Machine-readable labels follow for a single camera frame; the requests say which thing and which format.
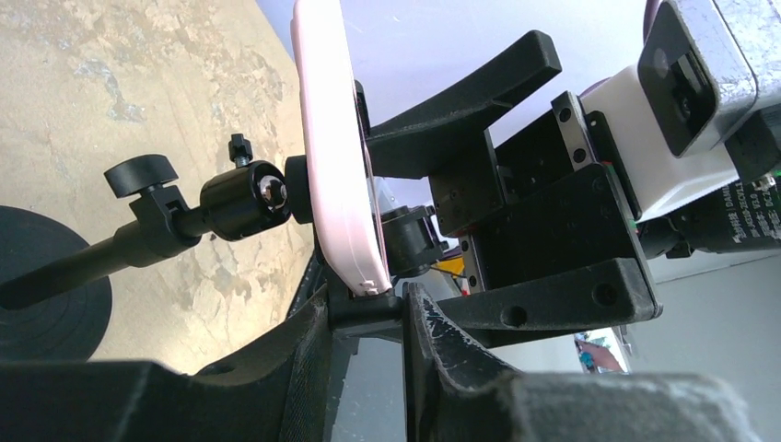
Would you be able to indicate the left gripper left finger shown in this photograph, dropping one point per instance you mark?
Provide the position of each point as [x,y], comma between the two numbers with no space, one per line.
[273,389]

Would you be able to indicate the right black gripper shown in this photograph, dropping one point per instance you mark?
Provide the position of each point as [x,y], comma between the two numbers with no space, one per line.
[548,203]

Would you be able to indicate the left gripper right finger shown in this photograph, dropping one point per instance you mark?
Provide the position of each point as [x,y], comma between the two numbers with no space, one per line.
[456,390]

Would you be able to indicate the black round-base phone stand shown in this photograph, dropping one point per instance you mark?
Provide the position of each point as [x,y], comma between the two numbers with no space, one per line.
[56,297]

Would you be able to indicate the pink case phone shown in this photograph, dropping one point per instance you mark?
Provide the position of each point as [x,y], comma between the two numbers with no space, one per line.
[339,169]

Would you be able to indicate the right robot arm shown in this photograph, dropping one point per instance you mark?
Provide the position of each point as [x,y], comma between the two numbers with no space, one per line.
[733,218]

